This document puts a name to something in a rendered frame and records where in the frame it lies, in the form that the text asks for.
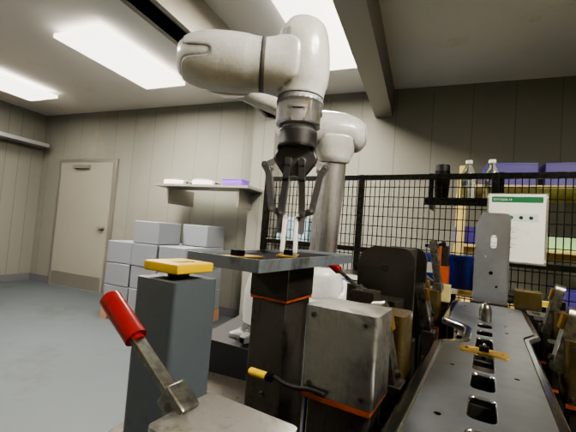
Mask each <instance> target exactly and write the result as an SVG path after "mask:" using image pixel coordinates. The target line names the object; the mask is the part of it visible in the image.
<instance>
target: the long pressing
mask: <svg viewBox="0 0 576 432"><path fill-rule="evenodd" d="M480 306H481V304H480V303H470V302H464V301H460V300H458V299H454V300H453V301H452V303H451V304H450V306H449V307H448V309H447V311H446V313H445V314H444V316H442V320H441V322H442V323H443V324H445V325H448V326H450V327H453V328H456V329H458V330H460V331H462V332H463V336H462V339H436V340H434V341H433V342H432V344H431V346H430V347H429V349H428V351H427V352H426V354H425V356H424V358H423V360H422V362H420V364H419V366H418V368H417V370H416V372H415V374H414V375H413V376H412V378H411V380H410V382H409V384H408V385H407V387H406V389H405V390H404V392H403V394H402V395H401V397H400V399H399V401H398V403H397V404H396V406H395V407H394V409H393V411H392V413H391V415H390V417H389V418H388V420H387V422H386V423H385V425H384V427H383V428H382V430H381V432H571V430H570V428H569V426H568V424H567V421H566V418H565V417H564V415H563V413H562V411H561V408H560V406H559V404H558V402H557V399H556V397H555V395H554V393H553V390H552V388H551V386H550V384H549V381H548V379H547V377H546V375H545V374H544V371H543V368H542V366H541V364H540V362H539V360H538V358H537V354H536V352H535V351H534V349H533V347H532V344H535V343H537V342H540V341H541V338H540V337H539V335H538V333H537V331H536V329H535V328H534V326H533V325H532V323H531V321H530V319H529V317H528V316H527V314H526V313H525V312H523V311H520V310H518V309H510V308H504V307H498V306H492V305H490V307H491V308H492V322H486V321H480V320H478V316H479V308H480ZM478 325H483V326H488V327H491V329H488V328H483V327H479V326H478ZM477 332H484V333H491V334H492V337H488V336H482V335H479V334H477ZM506 333H507V334H506ZM477 339H481V340H486V341H490V342H492V351H500V352H505V353H507V354H509V360H505V359H501V358H497V357H490V356H485V355H482V354H477V353H474V352H469V351H462V350H460V345H461V344H464V345H472V346H476V344H477ZM475 356H481V357H488V358H491V359H493V370H494V374H489V373H485V372H482V371H478V370H475V369H473V366H474V359H475ZM452 364H453V365H452ZM473 375H479V376H482V377H487V378H490V379H491V380H493V381H494V388H495V392H494V393H489V392H485V391H482V390H478V389H476V388H473V387H471V381H472V376H473ZM514 379H516V380H518V381H516V380H514ZM470 399H478V400H482V401H485V402H488V403H490V404H492V405H494V406H495V424H489V423H484V422H481V421H478V420H475V419H472V418H470V417H468V410H469V403H470ZM434 412H438V413H440V415H436V414H434Z"/></svg>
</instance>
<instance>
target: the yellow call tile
mask: <svg viewBox="0 0 576 432"><path fill-rule="evenodd" d="M144 268H145V269H147V270H153V271H157V272H162V273H168V276H167V277H168V278H173V279H187V278H189V275H190V274H192V273H210V272H212V271H213V263H212V262H205V261H195V260H189V259H184V258H174V259H150V260H145V261H144Z"/></svg>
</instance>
